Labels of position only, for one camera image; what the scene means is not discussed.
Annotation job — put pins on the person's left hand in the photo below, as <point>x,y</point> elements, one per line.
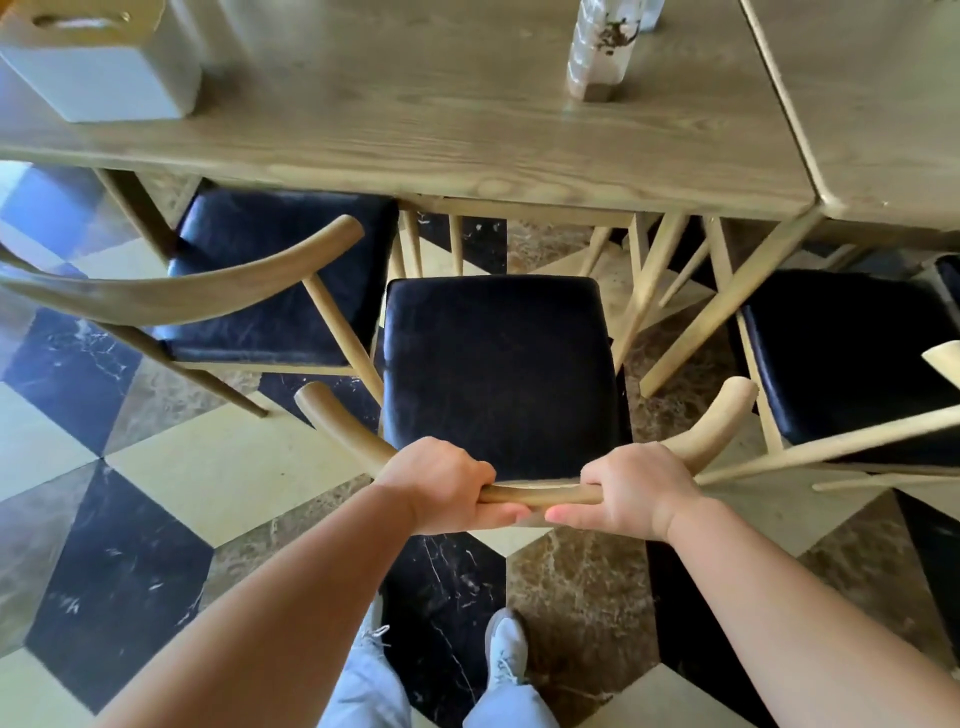
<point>431,484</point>

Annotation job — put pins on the person's right hand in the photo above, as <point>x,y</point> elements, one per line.
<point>645,491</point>

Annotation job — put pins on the person's right thumb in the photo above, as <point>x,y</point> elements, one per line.
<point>574,514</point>

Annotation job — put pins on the person's left thumb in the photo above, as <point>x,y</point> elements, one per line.
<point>501,514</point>

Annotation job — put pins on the wooden chair with black seat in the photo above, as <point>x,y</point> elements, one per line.
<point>277,255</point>
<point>502,367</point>
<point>847,360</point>

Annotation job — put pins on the person's left forearm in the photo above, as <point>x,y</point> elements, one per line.
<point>277,615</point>

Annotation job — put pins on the person's right forearm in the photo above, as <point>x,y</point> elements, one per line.
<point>787,622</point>

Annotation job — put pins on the person's right white shoe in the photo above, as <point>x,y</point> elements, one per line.
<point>507,649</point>

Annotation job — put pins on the person's white shoe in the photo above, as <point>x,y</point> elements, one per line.
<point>507,649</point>
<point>373,626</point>

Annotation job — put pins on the person's left white shoe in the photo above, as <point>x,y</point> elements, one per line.
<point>373,626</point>

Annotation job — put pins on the person's right leg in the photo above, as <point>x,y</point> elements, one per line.
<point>510,709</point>

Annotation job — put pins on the person's leg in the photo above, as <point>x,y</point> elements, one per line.
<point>510,709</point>
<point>367,690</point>

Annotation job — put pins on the person's left leg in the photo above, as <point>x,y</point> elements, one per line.
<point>367,690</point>

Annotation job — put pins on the large wooden dining table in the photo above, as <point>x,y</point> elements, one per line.
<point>390,112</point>

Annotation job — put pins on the clear acrylic table sign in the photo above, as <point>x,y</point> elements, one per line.
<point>600,52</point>

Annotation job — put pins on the wooden side table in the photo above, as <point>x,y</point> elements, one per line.
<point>885,105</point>

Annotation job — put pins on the white tissue box wooden lid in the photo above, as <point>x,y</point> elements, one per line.
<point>105,67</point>

